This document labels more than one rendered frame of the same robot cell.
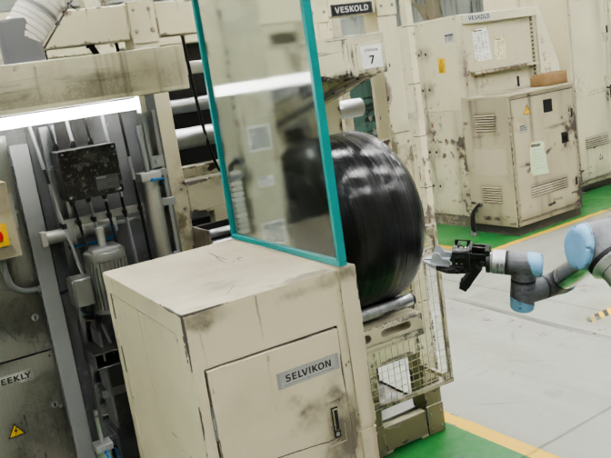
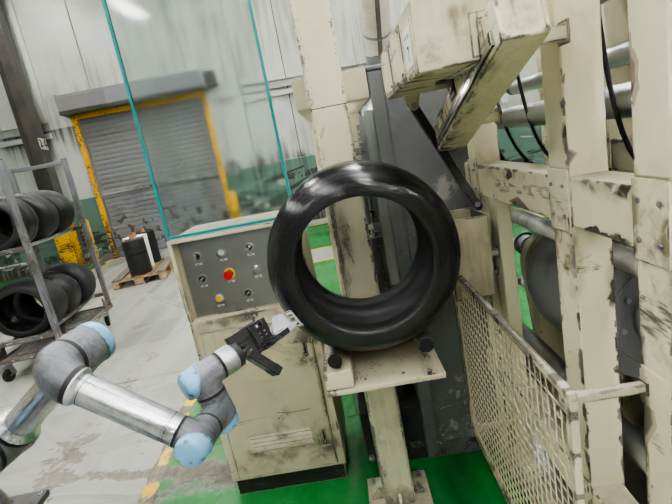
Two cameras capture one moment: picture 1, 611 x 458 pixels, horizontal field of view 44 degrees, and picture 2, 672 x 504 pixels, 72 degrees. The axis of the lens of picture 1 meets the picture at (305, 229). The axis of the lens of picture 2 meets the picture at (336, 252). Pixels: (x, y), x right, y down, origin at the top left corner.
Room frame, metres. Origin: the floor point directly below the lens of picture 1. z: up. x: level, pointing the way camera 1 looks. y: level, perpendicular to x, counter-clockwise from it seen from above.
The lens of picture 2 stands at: (3.14, -1.38, 1.53)
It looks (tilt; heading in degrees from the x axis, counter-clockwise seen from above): 13 degrees down; 121
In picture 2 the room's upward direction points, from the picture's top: 11 degrees counter-clockwise
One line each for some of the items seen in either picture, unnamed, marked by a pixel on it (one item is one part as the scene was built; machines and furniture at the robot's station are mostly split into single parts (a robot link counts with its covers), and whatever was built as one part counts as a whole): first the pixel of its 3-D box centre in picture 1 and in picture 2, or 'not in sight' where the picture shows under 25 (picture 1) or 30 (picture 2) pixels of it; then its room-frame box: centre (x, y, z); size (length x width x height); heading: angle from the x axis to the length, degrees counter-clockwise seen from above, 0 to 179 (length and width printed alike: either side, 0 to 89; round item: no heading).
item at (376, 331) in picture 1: (370, 332); (338, 355); (2.34, -0.16, 0.84); 0.36 x 0.09 x 0.06; 119
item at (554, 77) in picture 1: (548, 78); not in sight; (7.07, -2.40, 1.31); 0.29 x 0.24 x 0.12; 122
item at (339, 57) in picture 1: (298, 64); (438, 53); (2.79, -0.06, 1.71); 0.61 x 0.25 x 0.15; 119
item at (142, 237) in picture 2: not in sight; (141, 253); (-3.47, 3.50, 0.38); 1.20 x 0.80 x 0.76; 130
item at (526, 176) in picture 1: (524, 157); not in sight; (7.02, -2.10, 0.62); 0.91 x 0.58 x 1.25; 122
